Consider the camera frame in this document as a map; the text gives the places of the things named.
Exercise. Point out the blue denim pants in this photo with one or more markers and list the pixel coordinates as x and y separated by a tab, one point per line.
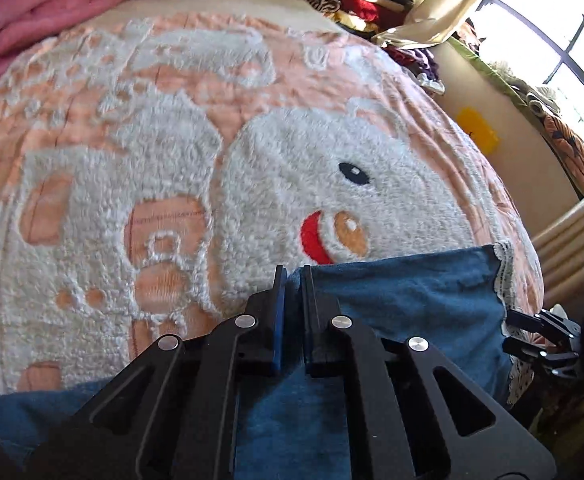
412	300

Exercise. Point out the orange white printed blanket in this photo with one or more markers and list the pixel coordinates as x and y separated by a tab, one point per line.
171	160

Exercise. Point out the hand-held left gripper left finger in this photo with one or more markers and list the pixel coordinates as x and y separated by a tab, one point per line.
278	320

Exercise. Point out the dark purple clothes heap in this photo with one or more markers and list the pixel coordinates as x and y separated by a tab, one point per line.
414	60

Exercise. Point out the pink quilt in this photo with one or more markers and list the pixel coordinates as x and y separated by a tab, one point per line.
31	0

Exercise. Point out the clothes on window sill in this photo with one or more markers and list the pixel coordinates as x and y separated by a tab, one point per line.
567	140

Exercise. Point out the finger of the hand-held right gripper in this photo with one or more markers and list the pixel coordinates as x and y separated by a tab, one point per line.
537	352
542	322

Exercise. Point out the cream ridged bed frame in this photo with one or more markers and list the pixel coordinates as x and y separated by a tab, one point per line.
577	240

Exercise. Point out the yellow plastic box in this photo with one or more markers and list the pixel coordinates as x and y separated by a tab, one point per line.
478	130

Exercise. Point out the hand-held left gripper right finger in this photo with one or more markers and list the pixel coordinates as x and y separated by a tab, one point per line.
308	320

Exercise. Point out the window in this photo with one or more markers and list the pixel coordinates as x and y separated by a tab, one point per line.
547	10

